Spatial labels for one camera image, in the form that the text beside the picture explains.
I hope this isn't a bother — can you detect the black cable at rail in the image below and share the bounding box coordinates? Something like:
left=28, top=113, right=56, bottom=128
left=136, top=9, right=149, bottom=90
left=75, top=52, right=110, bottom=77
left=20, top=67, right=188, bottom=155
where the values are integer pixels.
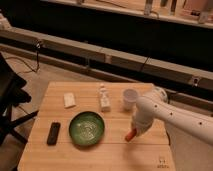
left=139, top=56, right=151, bottom=73

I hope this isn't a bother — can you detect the white paper cup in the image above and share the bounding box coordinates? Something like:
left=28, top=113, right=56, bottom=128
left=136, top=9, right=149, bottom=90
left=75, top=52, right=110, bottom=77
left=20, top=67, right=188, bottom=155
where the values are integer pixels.
left=123, top=89, right=138, bottom=110

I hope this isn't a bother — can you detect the white rectangular block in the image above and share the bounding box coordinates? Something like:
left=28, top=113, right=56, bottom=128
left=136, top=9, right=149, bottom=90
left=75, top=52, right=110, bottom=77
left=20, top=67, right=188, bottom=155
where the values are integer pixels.
left=64, top=93, right=76, bottom=108

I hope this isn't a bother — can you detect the black remote control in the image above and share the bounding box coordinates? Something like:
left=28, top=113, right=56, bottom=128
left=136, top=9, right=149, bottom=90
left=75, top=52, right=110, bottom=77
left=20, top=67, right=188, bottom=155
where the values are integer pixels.
left=47, top=122, right=61, bottom=145

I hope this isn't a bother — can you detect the white figurine bottle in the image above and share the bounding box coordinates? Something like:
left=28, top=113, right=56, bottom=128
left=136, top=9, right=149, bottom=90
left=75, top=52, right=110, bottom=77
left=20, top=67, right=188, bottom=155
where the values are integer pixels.
left=99, top=84, right=111, bottom=112

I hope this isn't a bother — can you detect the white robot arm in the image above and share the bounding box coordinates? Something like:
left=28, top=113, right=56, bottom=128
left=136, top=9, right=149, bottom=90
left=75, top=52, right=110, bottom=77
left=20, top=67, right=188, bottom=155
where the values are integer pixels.
left=131, top=87, right=213, bottom=146

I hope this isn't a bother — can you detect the black office chair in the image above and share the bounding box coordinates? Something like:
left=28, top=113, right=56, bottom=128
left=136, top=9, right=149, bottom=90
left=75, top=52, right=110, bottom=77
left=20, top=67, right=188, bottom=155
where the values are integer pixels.
left=0, top=53, right=38, bottom=146

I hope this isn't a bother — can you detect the black cable on floor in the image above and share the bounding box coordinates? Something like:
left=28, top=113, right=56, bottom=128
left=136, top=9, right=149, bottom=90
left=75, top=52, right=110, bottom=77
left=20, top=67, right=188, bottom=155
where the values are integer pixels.
left=4, top=40, right=45, bottom=74

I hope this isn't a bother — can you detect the green ceramic bowl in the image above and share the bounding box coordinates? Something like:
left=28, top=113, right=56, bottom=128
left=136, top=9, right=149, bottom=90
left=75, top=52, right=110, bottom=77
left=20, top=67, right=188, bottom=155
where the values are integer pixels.
left=69, top=111, right=105, bottom=147

